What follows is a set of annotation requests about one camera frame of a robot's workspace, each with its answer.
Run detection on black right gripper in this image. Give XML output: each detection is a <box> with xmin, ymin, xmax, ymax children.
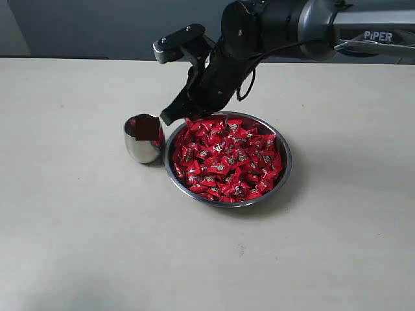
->
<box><xmin>160</xmin><ymin>43</ymin><xmax>254</xmax><ymax>126</ymax></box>

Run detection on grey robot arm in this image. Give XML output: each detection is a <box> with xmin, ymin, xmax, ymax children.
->
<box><xmin>153</xmin><ymin>1</ymin><xmax>414</xmax><ymax>124</ymax></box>

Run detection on stainless steel cup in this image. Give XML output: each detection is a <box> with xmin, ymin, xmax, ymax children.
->
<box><xmin>124</xmin><ymin>113</ymin><xmax>165</xmax><ymax>165</ymax></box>

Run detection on pile of red candies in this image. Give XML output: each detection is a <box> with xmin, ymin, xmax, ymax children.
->
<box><xmin>172</xmin><ymin>119</ymin><xmax>283</xmax><ymax>203</ymax></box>

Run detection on stainless steel bowl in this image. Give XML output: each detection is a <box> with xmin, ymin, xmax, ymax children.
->
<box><xmin>164</xmin><ymin>111</ymin><xmax>292</xmax><ymax>209</ymax></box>

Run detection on black cable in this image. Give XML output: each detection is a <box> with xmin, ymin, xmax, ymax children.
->
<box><xmin>235</xmin><ymin>38</ymin><xmax>312</xmax><ymax>102</ymax></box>

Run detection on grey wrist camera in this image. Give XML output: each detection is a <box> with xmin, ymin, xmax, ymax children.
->
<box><xmin>152</xmin><ymin>23</ymin><xmax>206</xmax><ymax>64</ymax></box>

